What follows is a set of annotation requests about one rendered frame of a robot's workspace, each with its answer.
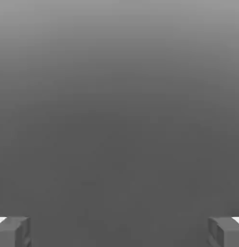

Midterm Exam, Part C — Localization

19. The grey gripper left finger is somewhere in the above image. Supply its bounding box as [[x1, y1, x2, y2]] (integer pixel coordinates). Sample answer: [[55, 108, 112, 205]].
[[0, 216, 32, 247]]

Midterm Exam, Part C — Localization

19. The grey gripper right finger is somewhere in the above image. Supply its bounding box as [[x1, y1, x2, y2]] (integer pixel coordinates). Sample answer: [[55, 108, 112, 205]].
[[207, 216, 239, 247]]

